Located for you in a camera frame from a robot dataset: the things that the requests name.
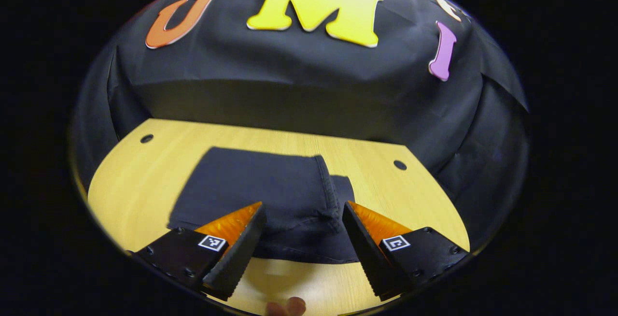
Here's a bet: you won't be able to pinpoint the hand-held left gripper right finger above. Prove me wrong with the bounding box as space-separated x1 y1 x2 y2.
341 200 470 302

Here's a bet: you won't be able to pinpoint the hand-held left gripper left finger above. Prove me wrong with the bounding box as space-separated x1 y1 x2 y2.
127 201 268 302

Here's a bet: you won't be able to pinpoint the dark blue jeans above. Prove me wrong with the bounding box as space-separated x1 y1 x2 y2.
167 146 361 265

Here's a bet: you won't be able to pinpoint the black backdrop cloth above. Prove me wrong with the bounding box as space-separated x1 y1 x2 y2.
70 0 531 250

